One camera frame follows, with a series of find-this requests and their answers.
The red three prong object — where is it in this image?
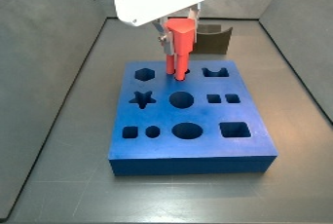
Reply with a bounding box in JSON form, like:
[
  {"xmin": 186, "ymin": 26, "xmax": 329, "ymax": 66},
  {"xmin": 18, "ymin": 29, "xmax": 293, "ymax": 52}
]
[{"xmin": 166, "ymin": 19, "xmax": 196, "ymax": 81}]

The blue shape sorter board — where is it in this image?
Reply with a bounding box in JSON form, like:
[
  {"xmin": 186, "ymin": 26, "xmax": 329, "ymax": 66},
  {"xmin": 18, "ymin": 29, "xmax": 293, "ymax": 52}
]
[{"xmin": 109, "ymin": 60, "xmax": 278, "ymax": 176}]

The black curved stand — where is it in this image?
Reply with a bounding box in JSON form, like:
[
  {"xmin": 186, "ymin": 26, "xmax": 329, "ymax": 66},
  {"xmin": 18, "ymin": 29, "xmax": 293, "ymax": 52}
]
[{"xmin": 193, "ymin": 24, "xmax": 233, "ymax": 55}]

